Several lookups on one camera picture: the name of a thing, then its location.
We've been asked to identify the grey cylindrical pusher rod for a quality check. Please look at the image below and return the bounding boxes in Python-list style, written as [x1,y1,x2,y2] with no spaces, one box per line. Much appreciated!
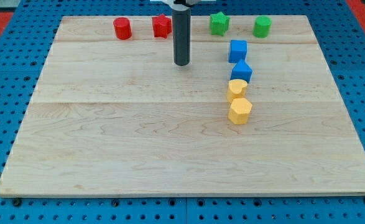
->
[172,4,191,66]

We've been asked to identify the blue cube block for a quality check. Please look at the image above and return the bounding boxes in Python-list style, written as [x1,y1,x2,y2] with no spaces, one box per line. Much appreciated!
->
[228,40,247,63]

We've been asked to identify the yellow heart block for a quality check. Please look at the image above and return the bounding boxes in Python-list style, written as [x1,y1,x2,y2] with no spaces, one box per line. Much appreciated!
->
[226,79,248,103]

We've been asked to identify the green star block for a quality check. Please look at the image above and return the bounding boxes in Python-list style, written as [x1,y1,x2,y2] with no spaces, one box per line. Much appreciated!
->
[210,12,230,36]

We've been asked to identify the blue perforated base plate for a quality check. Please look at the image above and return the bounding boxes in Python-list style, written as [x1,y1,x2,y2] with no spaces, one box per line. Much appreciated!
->
[0,0,365,223]

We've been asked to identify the yellow hexagon block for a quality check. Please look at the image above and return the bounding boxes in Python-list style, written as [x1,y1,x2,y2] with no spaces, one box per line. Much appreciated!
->
[228,98,252,125]

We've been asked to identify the green cylinder block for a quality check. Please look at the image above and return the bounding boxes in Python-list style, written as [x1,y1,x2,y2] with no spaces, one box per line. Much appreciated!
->
[252,16,272,38]

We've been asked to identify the red star block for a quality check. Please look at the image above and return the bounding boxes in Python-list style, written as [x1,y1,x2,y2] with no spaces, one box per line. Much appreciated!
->
[152,14,172,39]

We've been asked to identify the blue triangle block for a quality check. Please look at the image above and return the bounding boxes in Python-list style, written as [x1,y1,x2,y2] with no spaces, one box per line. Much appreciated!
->
[230,59,252,83]

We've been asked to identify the red cylinder block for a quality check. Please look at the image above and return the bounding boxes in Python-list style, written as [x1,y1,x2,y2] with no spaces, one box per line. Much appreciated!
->
[113,17,132,40]

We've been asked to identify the wooden board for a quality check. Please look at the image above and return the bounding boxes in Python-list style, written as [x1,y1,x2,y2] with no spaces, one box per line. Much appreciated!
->
[0,16,365,198]

